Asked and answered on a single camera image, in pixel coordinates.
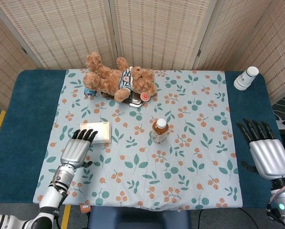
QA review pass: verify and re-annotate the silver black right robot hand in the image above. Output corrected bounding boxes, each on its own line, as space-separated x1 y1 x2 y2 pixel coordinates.
236 118 285 179

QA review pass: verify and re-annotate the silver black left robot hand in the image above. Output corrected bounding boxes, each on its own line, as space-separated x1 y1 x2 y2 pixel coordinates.
60 128 98 169

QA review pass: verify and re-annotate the white tissue pack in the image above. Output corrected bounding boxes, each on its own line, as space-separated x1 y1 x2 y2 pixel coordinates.
80 121 112 145

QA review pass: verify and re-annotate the floral tablecloth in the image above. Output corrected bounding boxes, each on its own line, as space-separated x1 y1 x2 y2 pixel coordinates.
33 69 243 211

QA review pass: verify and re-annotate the teal table cover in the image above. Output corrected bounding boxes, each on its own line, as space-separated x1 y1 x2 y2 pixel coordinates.
0 69 285 210

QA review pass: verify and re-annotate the blue drink can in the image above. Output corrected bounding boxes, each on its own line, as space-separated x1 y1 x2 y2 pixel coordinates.
84 87 97 98

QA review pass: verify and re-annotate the metal tray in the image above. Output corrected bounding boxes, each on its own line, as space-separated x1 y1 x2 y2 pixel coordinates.
100 92 149 108

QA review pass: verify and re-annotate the brown teddy bear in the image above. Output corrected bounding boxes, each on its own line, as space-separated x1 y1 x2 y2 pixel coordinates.
82 52 158 103

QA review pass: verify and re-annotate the tea bottle with white cap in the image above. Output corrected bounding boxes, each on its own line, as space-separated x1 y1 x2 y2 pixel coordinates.
151 118 169 144

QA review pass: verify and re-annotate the dark blue chair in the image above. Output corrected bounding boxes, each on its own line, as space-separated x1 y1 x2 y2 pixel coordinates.
88 206 190 229

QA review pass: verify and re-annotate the woven folding screen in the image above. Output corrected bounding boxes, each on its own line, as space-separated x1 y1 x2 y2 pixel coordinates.
0 0 285 112

